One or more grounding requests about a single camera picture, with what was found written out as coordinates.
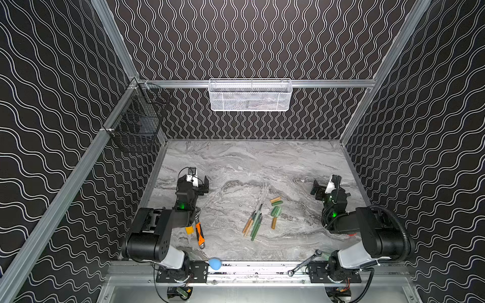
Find blue ball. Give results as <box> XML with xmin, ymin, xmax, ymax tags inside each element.
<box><xmin>208</xmin><ymin>258</ymin><xmax>222</xmax><ymax>271</ymax></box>

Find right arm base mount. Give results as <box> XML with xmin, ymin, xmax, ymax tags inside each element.
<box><xmin>305</xmin><ymin>261</ymin><xmax>362</xmax><ymax>284</ymax></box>

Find light green pen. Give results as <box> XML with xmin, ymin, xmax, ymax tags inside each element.
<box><xmin>251</xmin><ymin>212</ymin><xmax>262</xmax><ymax>241</ymax></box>

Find white wire mesh basket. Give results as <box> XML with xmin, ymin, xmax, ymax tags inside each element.
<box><xmin>208</xmin><ymin>78</ymin><xmax>293</xmax><ymax>112</ymax></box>

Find tan pen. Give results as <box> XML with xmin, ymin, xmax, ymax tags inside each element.
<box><xmin>245</xmin><ymin>204</ymin><xmax>263</xmax><ymax>237</ymax></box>

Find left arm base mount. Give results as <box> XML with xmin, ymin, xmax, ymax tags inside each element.
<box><xmin>155</xmin><ymin>261</ymin><xmax>210</xmax><ymax>284</ymax></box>

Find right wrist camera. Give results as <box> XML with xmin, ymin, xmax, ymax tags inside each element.
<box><xmin>325</xmin><ymin>181</ymin><xmax>336</xmax><ymax>194</ymax></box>

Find black wire basket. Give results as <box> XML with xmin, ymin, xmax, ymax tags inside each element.
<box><xmin>107</xmin><ymin>82</ymin><xmax>172</xmax><ymax>155</ymax></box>

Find orange utility knife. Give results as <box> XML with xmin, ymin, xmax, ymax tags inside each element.
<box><xmin>195</xmin><ymin>222</ymin><xmax>205</xmax><ymax>249</ymax></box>

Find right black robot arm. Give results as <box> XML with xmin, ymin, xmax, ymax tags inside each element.
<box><xmin>310</xmin><ymin>175</ymin><xmax>416</xmax><ymax>273</ymax></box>

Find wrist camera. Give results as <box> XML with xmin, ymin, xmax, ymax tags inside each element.
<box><xmin>186</xmin><ymin>174</ymin><xmax>202</xmax><ymax>187</ymax></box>
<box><xmin>325</xmin><ymin>181</ymin><xmax>336</xmax><ymax>194</ymax></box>

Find yellow small block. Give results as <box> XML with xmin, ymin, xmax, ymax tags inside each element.
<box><xmin>185</xmin><ymin>226</ymin><xmax>195</xmax><ymax>235</ymax></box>

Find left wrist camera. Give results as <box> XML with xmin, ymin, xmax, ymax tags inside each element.
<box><xmin>186</xmin><ymin>174</ymin><xmax>202</xmax><ymax>187</ymax></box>

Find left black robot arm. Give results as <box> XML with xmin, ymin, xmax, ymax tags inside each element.
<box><xmin>123</xmin><ymin>173</ymin><xmax>210</xmax><ymax>270</ymax></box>

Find light green pen cap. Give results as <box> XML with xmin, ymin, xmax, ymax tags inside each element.
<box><xmin>275</xmin><ymin>206</ymin><xmax>282</xmax><ymax>218</ymax></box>

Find silver wrench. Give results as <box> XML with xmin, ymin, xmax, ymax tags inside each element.
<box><xmin>287</xmin><ymin>249</ymin><xmax>323</xmax><ymax>277</ymax></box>

